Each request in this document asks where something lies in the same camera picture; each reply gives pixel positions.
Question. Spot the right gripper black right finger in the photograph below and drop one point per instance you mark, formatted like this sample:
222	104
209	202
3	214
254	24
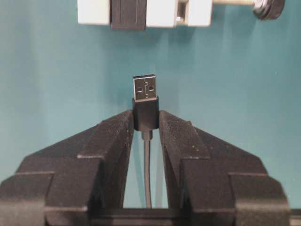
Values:
217	183

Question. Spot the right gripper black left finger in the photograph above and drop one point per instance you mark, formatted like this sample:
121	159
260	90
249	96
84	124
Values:
63	184

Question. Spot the white clamp fixture with screw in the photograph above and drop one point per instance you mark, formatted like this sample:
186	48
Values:
139	14

